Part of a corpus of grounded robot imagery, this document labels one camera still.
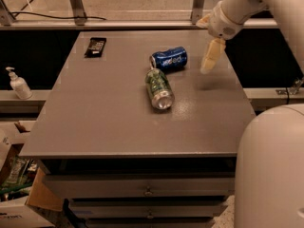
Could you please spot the white pump bottle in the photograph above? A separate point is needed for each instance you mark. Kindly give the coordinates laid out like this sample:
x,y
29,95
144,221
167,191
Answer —
x,y
18,84

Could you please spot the black candy bar wrapper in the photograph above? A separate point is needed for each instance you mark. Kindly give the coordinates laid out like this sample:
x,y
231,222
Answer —
x,y
95,48

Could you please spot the white box lower left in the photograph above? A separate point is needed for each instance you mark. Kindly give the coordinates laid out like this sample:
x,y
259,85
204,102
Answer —
x,y
16,213

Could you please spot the blue pepsi can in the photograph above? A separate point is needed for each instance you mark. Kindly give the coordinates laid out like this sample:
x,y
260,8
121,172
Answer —
x,y
170,59

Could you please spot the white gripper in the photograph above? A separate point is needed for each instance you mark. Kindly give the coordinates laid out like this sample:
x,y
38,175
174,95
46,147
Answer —
x,y
222,23

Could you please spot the grey drawer cabinet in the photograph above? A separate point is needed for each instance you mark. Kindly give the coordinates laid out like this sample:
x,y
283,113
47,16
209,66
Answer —
x,y
121,163

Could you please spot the cardboard box with snacks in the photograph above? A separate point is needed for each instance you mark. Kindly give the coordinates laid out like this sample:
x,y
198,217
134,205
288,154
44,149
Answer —
x,y
21,174

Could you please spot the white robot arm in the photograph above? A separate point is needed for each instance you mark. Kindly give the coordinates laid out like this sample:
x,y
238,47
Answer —
x,y
269,183

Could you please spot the green soda can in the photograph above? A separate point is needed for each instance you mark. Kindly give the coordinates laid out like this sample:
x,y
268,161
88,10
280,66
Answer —
x,y
159,90

